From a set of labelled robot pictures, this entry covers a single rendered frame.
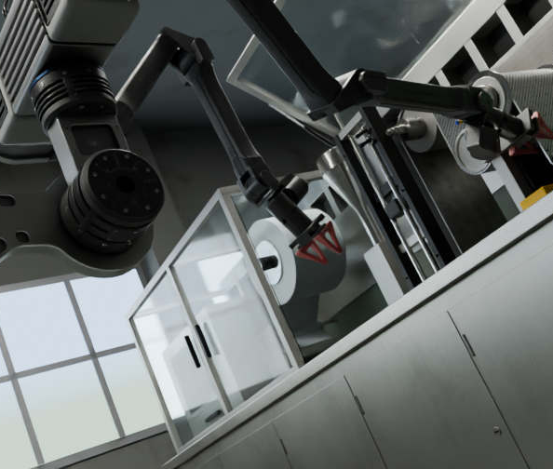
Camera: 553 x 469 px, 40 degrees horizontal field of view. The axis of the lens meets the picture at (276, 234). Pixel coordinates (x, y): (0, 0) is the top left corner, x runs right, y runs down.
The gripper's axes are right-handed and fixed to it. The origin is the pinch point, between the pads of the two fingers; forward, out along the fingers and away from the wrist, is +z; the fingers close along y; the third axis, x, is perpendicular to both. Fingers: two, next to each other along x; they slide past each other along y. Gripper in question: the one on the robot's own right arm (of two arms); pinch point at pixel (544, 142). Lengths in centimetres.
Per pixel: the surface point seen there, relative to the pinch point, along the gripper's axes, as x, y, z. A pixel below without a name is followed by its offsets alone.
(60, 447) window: -1, -333, -42
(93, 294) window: 98, -339, -43
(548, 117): 9.1, 0.3, 2.6
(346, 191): 29, -76, -10
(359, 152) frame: 17, -44, -25
